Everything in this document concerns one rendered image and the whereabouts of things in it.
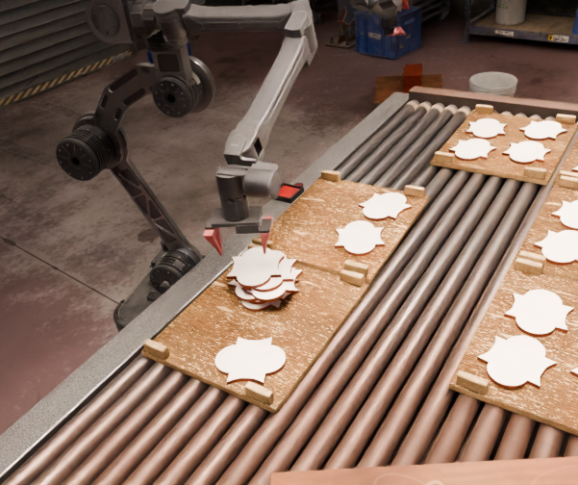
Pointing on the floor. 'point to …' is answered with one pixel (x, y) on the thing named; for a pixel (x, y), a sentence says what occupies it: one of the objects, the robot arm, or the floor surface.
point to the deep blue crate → (367, 41)
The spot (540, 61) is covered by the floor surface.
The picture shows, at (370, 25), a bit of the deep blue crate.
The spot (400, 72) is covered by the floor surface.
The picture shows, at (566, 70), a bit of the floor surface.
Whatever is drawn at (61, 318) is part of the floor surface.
